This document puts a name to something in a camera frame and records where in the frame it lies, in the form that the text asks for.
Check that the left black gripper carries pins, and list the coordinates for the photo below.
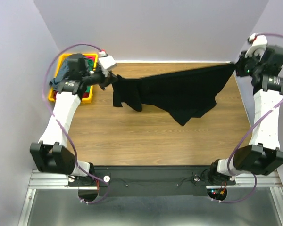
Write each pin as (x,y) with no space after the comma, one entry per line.
(108,80)

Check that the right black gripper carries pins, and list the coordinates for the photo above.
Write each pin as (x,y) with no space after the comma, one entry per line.
(239,67)

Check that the black t shirt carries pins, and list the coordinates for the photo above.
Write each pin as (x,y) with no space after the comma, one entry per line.
(183,94)

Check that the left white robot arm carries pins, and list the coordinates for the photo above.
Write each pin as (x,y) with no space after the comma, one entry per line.
(74,77)

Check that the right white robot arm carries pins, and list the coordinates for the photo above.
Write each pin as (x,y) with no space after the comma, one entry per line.
(263,154)

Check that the green t shirt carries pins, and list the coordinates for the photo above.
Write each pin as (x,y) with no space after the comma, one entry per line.
(90,62)

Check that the red t shirt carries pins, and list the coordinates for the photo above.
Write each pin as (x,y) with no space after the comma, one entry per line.
(53,95)

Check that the yellow plastic bin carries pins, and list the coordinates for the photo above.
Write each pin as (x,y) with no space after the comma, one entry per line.
(89,96)

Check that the grey blue t shirt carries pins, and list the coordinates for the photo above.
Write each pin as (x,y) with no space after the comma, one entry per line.
(54,83)

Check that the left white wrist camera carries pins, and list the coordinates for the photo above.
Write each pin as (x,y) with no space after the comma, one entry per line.
(106,61)

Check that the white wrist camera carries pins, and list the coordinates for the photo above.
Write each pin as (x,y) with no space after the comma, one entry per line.
(258,44)
(106,61)

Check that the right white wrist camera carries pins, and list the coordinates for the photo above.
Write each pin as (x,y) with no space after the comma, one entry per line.
(258,44)

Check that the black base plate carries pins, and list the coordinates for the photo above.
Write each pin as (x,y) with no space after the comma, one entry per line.
(126,181)

